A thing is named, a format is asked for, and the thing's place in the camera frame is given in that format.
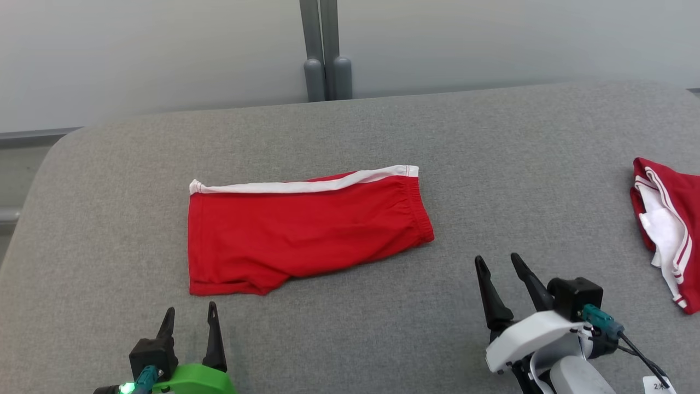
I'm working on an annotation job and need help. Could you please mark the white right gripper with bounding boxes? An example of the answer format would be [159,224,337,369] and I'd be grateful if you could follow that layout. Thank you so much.
[474,252,586,375]

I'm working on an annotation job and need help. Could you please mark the white right cable tag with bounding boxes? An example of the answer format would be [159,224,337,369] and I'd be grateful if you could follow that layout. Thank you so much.
[643,376,678,394]

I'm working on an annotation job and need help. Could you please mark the red shorts with white stripe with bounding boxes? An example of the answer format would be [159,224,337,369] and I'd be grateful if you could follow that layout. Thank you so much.
[188,165,436,297]

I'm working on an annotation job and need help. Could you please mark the teal left cable connector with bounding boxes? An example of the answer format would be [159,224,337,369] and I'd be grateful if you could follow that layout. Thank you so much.
[131,366,163,394]

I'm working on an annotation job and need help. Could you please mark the black right camera cable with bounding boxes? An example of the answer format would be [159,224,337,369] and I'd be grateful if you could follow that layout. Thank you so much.
[618,334,671,390]

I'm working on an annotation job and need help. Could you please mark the teal cable connector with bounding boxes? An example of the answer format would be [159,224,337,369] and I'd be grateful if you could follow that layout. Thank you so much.
[131,366,163,394]
[581,304,625,340]

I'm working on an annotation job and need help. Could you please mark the red and white basketball jersey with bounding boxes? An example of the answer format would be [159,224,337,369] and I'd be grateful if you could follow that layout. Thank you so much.
[630,157,700,316]

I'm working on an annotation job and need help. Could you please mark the grey horizontal wall rail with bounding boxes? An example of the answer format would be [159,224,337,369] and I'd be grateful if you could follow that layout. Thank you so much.
[0,127,84,149]

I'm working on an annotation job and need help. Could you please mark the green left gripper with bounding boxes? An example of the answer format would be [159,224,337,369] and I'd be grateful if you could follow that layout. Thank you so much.
[152,301,238,394]

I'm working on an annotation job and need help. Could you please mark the grey metal frame post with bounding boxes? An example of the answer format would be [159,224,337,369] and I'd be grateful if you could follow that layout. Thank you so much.
[320,0,353,102]
[299,0,327,103]

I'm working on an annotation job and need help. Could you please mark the teal right cable connector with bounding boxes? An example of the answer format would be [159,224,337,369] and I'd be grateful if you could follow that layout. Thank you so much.
[581,304,625,340]

